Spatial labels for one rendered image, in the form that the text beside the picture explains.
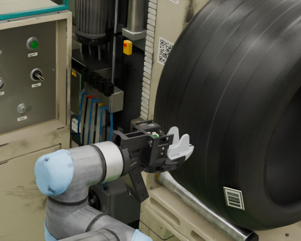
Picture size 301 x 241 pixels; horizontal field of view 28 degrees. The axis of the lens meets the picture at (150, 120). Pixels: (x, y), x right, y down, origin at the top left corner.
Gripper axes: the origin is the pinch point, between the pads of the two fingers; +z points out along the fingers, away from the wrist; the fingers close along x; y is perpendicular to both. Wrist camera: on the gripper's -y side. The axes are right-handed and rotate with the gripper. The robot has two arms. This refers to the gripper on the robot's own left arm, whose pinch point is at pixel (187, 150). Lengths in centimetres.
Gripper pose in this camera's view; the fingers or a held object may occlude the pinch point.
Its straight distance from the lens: 128.1
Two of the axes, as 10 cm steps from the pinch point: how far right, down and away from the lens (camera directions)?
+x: -6.2, -4.2, 6.6
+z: 7.7, -1.5, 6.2
